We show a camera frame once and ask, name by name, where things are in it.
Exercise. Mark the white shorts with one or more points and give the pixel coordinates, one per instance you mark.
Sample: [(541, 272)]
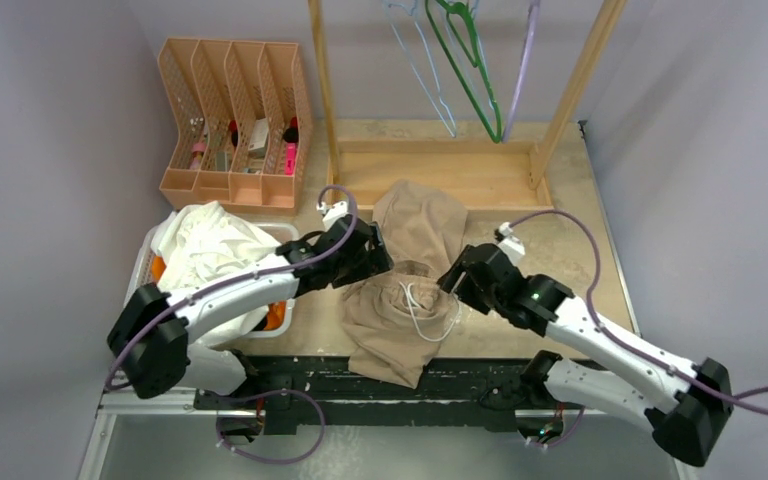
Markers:
[(201, 243)]

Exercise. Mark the white small box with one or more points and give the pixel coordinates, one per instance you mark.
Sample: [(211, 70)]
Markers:
[(258, 139)]

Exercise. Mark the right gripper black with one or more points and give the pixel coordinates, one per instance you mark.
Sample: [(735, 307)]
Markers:
[(451, 280)]

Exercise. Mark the pink marker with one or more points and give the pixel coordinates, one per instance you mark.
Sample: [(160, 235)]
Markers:
[(291, 153)]

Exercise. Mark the orange shorts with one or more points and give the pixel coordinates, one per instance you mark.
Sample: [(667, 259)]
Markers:
[(273, 319)]

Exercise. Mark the peach plastic file organizer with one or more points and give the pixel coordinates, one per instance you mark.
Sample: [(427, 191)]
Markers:
[(217, 89)]

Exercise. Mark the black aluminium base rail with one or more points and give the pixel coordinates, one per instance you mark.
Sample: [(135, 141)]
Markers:
[(286, 393)]

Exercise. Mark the beige shorts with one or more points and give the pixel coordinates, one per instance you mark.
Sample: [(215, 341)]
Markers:
[(398, 319)]

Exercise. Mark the green hanger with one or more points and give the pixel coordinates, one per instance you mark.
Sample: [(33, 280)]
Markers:
[(476, 85)]

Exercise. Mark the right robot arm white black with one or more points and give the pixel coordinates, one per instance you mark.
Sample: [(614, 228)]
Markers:
[(676, 400)]

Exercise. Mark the lilac plastic hanger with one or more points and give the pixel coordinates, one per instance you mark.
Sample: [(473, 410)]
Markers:
[(528, 44)]

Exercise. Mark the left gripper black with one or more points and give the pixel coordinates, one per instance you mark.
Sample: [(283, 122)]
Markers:
[(374, 262)]

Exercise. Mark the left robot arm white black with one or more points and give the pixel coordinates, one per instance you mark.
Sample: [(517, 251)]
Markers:
[(154, 340)]

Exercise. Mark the white plastic perforated basket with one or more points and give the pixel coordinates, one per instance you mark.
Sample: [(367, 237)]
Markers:
[(280, 231)]

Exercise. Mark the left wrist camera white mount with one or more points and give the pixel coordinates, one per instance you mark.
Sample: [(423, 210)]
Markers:
[(337, 214)]

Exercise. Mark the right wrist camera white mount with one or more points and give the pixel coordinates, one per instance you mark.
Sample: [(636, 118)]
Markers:
[(509, 243)]

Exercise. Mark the wooden clothes rack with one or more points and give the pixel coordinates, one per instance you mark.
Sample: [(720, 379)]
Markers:
[(483, 175)]

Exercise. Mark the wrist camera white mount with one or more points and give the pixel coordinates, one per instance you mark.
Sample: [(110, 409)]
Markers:
[(509, 243), (337, 214)]

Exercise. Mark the light blue hanger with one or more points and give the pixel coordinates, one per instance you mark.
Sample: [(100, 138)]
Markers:
[(462, 20)]

